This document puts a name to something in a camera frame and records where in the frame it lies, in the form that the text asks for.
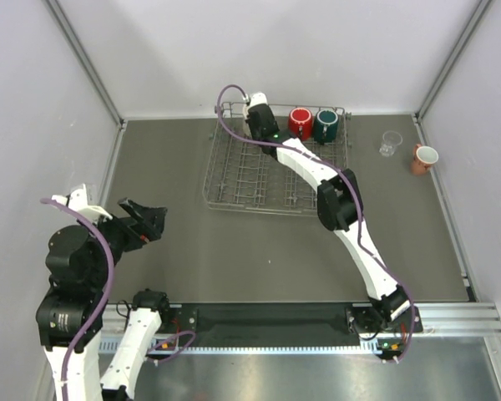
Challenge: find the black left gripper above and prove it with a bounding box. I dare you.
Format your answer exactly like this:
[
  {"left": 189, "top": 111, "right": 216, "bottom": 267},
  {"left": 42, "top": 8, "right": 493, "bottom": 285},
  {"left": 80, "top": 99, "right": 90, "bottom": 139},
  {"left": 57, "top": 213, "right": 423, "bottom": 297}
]
[{"left": 78, "top": 195, "right": 167, "bottom": 286}]

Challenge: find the red mug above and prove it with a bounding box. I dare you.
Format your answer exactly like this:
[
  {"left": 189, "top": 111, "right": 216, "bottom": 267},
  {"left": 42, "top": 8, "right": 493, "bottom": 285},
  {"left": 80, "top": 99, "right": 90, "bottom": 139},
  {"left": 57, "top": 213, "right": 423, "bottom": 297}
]
[{"left": 287, "top": 107, "right": 313, "bottom": 141}]

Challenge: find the green mug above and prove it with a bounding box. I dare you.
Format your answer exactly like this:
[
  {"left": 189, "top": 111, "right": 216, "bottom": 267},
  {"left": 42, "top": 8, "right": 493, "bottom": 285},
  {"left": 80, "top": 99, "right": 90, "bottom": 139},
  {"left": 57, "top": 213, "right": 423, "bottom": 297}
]
[{"left": 312, "top": 109, "right": 340, "bottom": 145}]

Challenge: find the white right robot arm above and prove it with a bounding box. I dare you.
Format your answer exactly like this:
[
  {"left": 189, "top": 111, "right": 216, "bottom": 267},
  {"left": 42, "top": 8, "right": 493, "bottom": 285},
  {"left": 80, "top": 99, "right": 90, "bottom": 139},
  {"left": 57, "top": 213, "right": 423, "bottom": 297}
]
[{"left": 243, "top": 104, "right": 412, "bottom": 332}]

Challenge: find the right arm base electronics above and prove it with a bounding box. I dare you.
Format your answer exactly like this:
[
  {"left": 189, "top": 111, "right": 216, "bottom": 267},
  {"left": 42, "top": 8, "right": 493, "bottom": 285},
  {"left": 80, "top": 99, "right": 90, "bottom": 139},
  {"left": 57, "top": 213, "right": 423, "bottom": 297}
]
[{"left": 354, "top": 324, "right": 423, "bottom": 364}]

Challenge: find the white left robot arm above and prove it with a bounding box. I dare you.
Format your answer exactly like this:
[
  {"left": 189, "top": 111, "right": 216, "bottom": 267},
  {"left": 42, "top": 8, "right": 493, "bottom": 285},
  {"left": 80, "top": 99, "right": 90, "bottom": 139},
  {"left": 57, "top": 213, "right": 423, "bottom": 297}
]
[{"left": 36, "top": 195, "right": 172, "bottom": 400}]

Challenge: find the clear drinking glass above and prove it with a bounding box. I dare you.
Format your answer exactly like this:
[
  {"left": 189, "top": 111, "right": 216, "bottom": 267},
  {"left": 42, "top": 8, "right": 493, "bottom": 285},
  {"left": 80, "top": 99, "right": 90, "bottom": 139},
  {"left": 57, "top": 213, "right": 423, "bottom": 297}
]
[{"left": 379, "top": 130, "right": 402, "bottom": 157}]

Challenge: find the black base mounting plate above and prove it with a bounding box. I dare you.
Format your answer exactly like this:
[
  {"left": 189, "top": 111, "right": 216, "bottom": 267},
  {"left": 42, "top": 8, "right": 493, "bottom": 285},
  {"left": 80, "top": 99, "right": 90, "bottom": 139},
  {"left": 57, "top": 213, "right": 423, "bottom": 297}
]
[{"left": 175, "top": 302, "right": 359, "bottom": 348}]

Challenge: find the pink mug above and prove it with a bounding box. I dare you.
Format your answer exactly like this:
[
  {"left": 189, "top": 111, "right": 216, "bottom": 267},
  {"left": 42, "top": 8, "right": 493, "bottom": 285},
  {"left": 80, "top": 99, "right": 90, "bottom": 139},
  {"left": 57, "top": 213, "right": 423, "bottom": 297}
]
[{"left": 410, "top": 144, "right": 439, "bottom": 175}]

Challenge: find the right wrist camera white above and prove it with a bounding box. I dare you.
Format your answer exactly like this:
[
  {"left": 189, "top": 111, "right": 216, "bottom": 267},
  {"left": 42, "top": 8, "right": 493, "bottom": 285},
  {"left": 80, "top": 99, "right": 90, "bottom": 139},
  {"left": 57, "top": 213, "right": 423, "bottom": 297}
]
[{"left": 242, "top": 92, "right": 268, "bottom": 121}]

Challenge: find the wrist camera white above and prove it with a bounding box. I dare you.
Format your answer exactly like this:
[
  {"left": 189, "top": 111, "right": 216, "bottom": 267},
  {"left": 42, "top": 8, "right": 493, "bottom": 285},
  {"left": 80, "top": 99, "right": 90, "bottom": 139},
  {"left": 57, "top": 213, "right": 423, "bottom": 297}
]
[
  {"left": 51, "top": 183, "right": 113, "bottom": 224},
  {"left": 242, "top": 92, "right": 268, "bottom": 121}
]

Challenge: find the grey wire dish rack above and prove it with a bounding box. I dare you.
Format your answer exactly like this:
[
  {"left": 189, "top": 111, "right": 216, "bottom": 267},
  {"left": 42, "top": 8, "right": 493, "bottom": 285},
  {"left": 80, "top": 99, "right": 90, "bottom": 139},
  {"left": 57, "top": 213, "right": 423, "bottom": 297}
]
[{"left": 203, "top": 101, "right": 351, "bottom": 217}]

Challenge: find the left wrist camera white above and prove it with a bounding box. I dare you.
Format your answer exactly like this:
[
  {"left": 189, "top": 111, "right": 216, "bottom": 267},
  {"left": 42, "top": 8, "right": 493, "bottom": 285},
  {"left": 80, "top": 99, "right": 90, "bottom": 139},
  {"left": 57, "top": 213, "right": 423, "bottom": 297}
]
[{"left": 51, "top": 183, "right": 113, "bottom": 224}]

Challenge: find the white perforated cable duct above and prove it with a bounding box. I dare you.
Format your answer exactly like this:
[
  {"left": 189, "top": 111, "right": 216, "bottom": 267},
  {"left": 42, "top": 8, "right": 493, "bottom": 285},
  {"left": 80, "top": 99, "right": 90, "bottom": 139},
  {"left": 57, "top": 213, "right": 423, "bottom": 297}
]
[{"left": 95, "top": 338, "right": 385, "bottom": 356}]

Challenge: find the right aluminium corner post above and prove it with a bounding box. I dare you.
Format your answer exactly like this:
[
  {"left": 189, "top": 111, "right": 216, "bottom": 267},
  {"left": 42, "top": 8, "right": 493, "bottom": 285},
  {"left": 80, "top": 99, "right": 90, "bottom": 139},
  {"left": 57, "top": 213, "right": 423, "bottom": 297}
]
[{"left": 414, "top": 0, "right": 493, "bottom": 120}]

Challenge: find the aluminium corner post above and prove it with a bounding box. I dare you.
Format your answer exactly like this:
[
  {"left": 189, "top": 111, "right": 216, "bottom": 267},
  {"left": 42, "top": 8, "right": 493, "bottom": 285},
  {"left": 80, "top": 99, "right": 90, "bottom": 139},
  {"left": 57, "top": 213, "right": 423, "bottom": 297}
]
[
  {"left": 414, "top": 0, "right": 493, "bottom": 120},
  {"left": 42, "top": 0, "right": 124, "bottom": 128}
]

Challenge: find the left aluminium corner post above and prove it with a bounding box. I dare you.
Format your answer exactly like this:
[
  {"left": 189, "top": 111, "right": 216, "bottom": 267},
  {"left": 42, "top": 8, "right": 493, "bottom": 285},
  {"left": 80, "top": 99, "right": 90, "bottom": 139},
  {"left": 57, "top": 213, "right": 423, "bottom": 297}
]
[{"left": 42, "top": 0, "right": 124, "bottom": 128}]

